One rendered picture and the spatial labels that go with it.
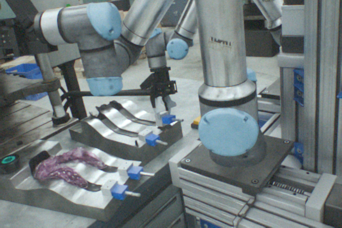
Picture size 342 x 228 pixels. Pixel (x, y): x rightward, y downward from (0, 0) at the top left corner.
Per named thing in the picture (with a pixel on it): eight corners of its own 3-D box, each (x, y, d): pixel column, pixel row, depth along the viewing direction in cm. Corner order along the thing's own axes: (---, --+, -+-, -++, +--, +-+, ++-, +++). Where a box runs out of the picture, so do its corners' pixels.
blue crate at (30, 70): (53, 77, 493) (49, 63, 485) (31, 88, 462) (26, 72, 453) (27, 76, 523) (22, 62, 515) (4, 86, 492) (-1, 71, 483)
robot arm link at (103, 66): (134, 79, 80) (124, 34, 76) (117, 98, 70) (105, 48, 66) (104, 81, 82) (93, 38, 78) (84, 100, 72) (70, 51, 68)
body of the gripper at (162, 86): (166, 98, 131) (160, 68, 128) (150, 98, 136) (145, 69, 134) (178, 93, 136) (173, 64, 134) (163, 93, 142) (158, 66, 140)
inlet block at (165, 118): (187, 124, 135) (186, 112, 134) (179, 129, 132) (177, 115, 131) (164, 122, 144) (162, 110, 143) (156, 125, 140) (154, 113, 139)
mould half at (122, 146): (183, 137, 149) (178, 110, 144) (143, 167, 131) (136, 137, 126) (111, 117, 181) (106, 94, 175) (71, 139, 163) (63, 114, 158)
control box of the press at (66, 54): (129, 191, 248) (79, -13, 193) (96, 217, 228) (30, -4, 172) (110, 182, 262) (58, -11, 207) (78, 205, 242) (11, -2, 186)
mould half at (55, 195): (144, 173, 127) (139, 149, 123) (107, 222, 106) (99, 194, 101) (45, 161, 148) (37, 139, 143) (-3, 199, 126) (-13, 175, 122)
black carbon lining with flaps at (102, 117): (162, 126, 146) (158, 107, 142) (136, 143, 135) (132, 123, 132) (111, 113, 168) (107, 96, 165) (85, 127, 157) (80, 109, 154)
